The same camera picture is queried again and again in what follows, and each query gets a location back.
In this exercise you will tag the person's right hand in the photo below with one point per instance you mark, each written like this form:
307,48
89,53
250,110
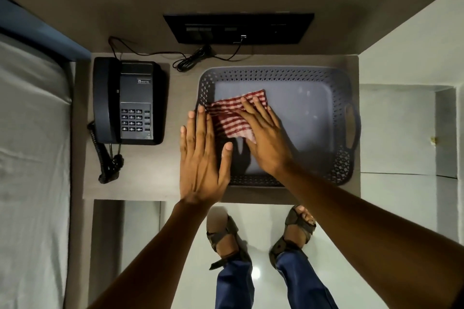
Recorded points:
270,145

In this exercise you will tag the person's left hand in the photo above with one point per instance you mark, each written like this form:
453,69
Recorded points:
201,171

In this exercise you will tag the person's left middle finger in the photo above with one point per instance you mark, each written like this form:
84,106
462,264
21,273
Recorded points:
201,126

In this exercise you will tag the person's right little finger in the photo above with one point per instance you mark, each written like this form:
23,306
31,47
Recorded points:
274,117

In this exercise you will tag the person's left thumb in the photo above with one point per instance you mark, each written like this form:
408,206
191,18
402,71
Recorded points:
226,162

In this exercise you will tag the person's right middle finger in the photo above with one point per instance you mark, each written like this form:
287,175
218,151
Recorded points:
249,107

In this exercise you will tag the person's left little finger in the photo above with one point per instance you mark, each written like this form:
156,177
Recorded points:
183,144

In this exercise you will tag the red white checked cloth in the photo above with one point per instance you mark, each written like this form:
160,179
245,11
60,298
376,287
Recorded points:
230,120

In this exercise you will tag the person's left forearm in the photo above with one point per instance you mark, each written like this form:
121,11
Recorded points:
156,261

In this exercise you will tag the person's right forearm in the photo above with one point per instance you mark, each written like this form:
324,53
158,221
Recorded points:
362,236

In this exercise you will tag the grey perforated plastic basket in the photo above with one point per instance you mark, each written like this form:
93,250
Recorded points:
311,117

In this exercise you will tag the black desk telephone base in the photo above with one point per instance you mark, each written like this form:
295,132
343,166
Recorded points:
139,91

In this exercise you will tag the person's left brown sandal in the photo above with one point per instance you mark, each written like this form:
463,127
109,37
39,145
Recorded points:
221,238

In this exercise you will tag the person's brown sandal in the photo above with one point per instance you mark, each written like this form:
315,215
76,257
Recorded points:
295,225
221,238

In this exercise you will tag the black telephone handset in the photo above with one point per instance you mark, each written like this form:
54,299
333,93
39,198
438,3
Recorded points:
105,102

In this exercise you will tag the person's right brown sandal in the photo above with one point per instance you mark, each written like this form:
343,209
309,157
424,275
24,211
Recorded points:
295,225

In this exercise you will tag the person's left jeans leg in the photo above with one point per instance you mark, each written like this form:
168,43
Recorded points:
234,285

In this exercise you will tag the person's jeans leg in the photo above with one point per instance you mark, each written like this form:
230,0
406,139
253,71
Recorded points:
304,283
234,285

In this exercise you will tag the person's right jeans leg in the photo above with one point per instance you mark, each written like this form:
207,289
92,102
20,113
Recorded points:
304,283

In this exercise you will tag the grey bed mattress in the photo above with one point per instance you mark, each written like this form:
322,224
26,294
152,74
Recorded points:
32,174

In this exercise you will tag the small brass door stopper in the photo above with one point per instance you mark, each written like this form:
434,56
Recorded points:
432,141

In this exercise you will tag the blue bed headboard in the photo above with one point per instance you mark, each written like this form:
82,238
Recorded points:
40,31

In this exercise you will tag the black wall switch panel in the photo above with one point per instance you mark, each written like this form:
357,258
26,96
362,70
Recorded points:
239,28

